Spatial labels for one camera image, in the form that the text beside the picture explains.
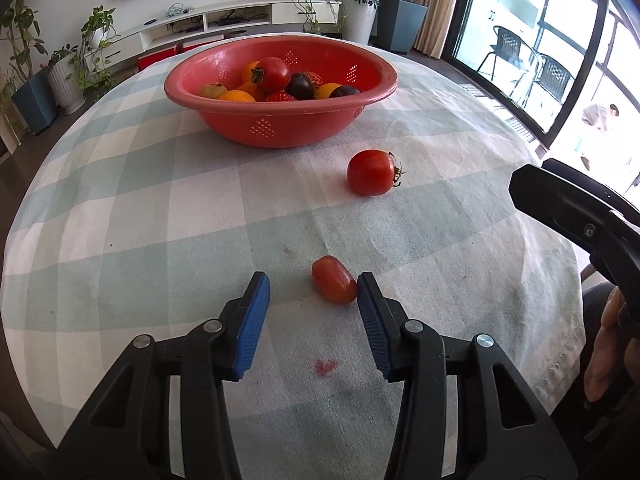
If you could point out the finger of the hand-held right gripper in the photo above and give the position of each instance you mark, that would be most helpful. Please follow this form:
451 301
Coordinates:
550 197
600 187

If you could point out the broad-leaf plant in blue pot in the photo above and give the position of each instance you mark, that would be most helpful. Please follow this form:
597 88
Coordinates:
400 25

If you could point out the white television cabinet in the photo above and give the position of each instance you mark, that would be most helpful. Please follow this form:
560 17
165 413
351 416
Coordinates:
130 37

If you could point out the brown kiwi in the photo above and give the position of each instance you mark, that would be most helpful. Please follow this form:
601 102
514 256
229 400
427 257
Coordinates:
212 91

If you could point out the black outdoor chair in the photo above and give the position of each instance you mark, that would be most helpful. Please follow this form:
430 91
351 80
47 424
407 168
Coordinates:
555 75
507 42

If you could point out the glass sliding door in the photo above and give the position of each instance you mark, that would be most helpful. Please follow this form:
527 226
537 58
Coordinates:
550 10

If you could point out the grey round stool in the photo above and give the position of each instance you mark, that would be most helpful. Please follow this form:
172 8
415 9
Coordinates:
237 33

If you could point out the red grape tomato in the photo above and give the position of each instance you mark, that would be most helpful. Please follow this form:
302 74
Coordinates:
332 280

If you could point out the plant in ribbed white pot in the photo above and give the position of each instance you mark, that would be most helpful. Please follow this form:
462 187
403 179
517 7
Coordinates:
65 87

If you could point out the red plastic colander bowl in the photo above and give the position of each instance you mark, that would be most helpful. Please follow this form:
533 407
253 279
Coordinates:
280 130

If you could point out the green white checkered tablecloth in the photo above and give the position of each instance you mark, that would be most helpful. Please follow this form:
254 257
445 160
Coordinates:
150 210

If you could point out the person's right hand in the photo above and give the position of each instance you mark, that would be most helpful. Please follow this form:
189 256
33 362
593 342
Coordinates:
602 350

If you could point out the dark purple cherry tomato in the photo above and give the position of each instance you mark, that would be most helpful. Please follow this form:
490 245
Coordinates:
346 91

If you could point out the red strawberry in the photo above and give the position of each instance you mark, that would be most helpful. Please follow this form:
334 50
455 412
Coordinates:
316 79
280 97

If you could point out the black set-top box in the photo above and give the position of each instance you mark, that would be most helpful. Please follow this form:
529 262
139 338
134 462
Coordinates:
235 20

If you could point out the bushy plant in white pot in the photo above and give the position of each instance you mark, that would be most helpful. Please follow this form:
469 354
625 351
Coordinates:
360 22

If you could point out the dark purple plum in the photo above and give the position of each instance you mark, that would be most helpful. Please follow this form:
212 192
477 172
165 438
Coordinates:
301 86

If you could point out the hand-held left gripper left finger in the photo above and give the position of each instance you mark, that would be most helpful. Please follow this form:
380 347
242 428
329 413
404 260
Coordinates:
252 330

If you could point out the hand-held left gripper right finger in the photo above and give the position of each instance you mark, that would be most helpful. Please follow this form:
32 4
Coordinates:
372 325

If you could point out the dark orange mandarin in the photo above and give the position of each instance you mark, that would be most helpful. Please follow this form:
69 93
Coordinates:
257 92

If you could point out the branchy tree in blue pot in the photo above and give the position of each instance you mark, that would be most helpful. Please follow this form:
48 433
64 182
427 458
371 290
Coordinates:
35 102

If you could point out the red storage box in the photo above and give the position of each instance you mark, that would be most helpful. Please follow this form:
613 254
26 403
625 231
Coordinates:
202 45
157 59

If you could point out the orange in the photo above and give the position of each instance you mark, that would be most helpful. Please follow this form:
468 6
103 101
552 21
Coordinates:
248 71
324 91
237 96

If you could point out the floor vent grille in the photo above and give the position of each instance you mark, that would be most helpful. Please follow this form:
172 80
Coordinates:
471 89

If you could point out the beige curtain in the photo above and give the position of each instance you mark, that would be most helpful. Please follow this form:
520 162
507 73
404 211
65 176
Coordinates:
440 10

